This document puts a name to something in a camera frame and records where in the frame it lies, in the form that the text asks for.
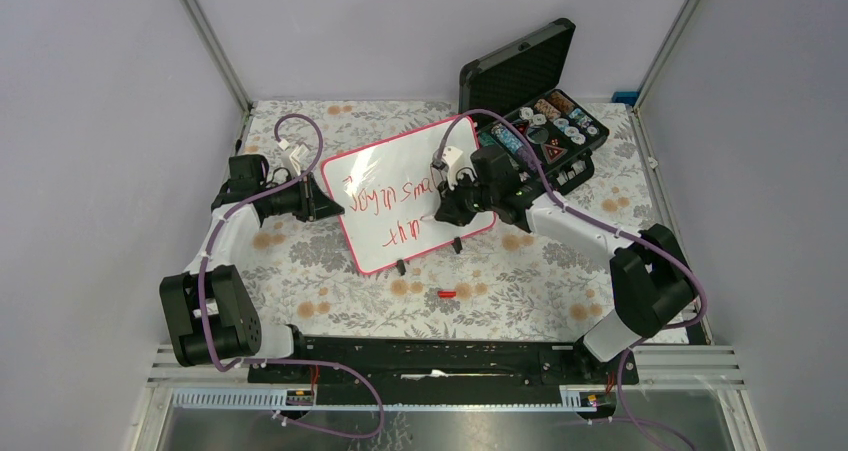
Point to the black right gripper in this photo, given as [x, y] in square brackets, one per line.
[450, 209]

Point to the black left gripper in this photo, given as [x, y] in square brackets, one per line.
[314, 203]

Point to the pink framed whiteboard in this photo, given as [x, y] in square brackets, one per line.
[385, 187]

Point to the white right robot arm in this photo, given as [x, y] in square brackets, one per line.
[650, 283]

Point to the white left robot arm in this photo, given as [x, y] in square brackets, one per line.
[211, 283]

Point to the floral tablecloth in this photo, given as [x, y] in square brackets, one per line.
[510, 285]

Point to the black poker chip case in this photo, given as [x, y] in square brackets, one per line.
[519, 82]

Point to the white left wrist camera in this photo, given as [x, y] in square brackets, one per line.
[293, 157]

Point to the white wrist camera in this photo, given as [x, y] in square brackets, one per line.
[293, 157]
[453, 166]

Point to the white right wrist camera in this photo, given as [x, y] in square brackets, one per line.
[453, 166]

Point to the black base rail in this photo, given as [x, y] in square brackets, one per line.
[442, 372]

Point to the blue object behind frame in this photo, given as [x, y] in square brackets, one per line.
[629, 98]

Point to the white cable duct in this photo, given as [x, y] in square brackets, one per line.
[288, 400]

